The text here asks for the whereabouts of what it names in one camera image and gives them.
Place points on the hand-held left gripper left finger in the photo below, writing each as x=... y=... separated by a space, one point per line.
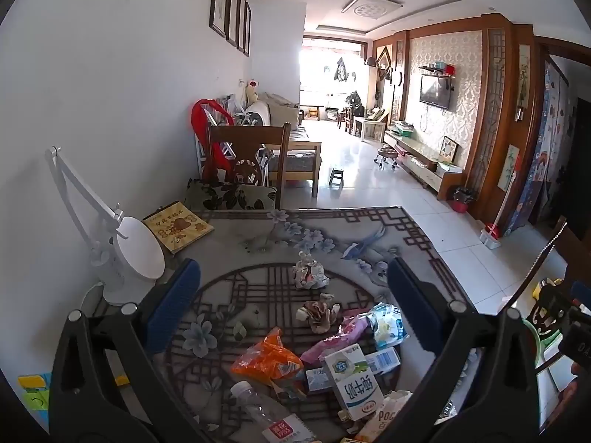
x=173 y=295

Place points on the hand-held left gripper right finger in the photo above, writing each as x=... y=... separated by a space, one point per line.
x=411 y=304

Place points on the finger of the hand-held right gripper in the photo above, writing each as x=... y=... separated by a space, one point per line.
x=556 y=297

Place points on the newspaper ball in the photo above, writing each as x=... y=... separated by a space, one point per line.
x=310 y=273

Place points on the strawberry biscuit stick packet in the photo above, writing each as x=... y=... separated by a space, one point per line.
x=383 y=417

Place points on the green plastic chair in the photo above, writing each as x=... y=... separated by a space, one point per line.
x=547 y=337

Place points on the blue white snack bag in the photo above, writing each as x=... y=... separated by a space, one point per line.
x=385 y=325

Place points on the white desk lamp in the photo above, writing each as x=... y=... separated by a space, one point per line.
x=138 y=249

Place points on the blue white flat carton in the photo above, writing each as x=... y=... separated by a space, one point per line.
x=385 y=361

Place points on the yellow book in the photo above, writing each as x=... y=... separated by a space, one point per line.
x=178 y=228

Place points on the pink wrapper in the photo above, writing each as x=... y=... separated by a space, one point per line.
x=337 y=339

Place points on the crumpled brown paper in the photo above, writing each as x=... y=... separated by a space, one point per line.
x=319 y=314

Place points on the yellow tape roll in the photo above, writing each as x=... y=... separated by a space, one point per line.
x=122 y=380

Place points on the white green milk carton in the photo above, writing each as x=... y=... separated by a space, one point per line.
x=353 y=387

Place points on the floral seat cushion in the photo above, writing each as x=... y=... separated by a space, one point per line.
x=221 y=196

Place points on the red waste bin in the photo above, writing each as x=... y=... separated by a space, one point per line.
x=461 y=203

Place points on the orange plastic bag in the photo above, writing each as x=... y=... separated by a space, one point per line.
x=268 y=360

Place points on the long television cabinet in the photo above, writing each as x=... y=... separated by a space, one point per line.
x=425 y=166

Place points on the clear plastic bottle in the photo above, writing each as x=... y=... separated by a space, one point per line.
x=258 y=406

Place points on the small black stool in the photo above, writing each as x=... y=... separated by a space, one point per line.
x=337 y=177

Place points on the cartoon printed door curtain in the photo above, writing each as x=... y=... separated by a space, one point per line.
x=538 y=147

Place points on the rolling round stool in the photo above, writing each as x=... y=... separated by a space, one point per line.
x=387 y=152

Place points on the small framed picture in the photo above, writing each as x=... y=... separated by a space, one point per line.
x=448 y=148

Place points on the colourful paper sheets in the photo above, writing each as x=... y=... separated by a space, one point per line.
x=34 y=392

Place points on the dark wooden chair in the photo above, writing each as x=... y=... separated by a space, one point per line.
x=249 y=136

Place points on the wooden bench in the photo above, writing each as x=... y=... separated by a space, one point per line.
x=295 y=164

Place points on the beige sofa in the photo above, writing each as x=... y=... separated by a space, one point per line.
x=279 y=110

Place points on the square ceiling lamp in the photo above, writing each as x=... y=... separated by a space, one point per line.
x=371 y=7

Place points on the wall television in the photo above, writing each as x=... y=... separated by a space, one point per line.
x=435 y=92

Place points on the dark framed wall picture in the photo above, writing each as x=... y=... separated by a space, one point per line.
x=248 y=30
x=220 y=0
x=234 y=9
x=241 y=21

